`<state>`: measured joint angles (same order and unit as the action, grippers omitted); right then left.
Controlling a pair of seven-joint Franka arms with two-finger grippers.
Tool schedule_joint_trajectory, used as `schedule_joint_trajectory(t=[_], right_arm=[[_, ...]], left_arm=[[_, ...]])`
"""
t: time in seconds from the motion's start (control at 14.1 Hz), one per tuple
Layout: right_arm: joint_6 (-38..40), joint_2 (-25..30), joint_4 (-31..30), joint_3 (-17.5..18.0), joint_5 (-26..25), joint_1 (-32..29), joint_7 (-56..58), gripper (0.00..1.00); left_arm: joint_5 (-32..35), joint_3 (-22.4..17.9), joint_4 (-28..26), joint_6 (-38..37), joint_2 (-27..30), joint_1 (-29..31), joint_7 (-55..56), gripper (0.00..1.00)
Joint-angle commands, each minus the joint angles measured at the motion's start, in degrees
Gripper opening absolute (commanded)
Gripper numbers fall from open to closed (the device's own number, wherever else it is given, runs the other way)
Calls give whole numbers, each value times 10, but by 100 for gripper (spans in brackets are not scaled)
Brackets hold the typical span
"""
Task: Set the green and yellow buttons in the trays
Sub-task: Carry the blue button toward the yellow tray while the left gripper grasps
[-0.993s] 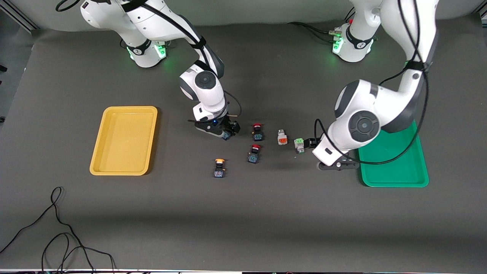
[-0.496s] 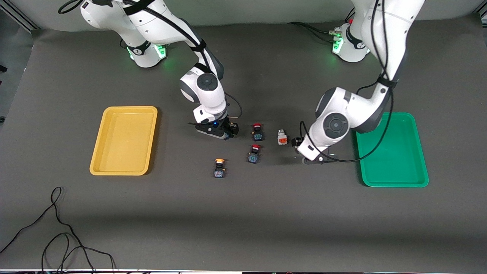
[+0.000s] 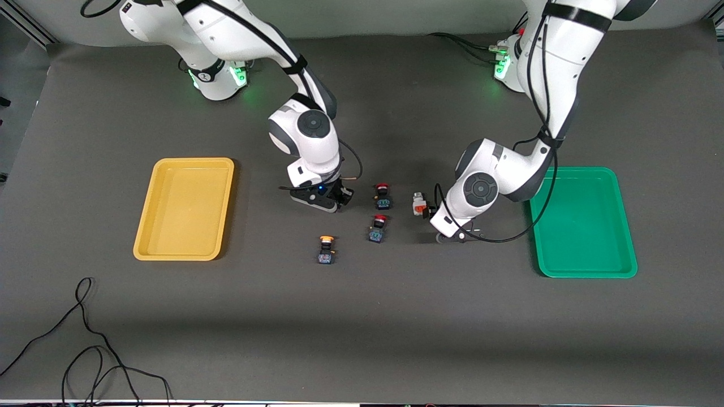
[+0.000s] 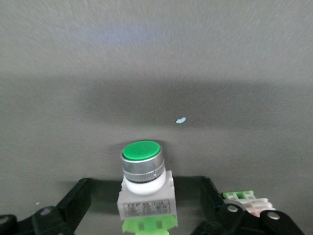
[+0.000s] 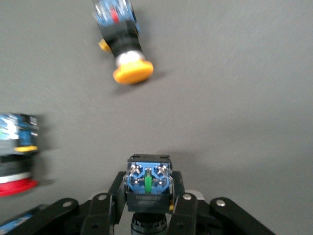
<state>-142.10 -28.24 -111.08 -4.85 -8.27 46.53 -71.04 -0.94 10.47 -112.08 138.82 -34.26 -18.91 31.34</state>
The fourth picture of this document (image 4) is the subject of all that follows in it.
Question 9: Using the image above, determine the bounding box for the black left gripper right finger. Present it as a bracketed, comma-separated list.
[193, 176, 306, 235]

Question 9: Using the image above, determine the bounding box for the dark grey table mat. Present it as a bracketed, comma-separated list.
[0, 0, 313, 235]

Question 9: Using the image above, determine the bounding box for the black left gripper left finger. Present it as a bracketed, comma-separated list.
[0, 177, 89, 235]

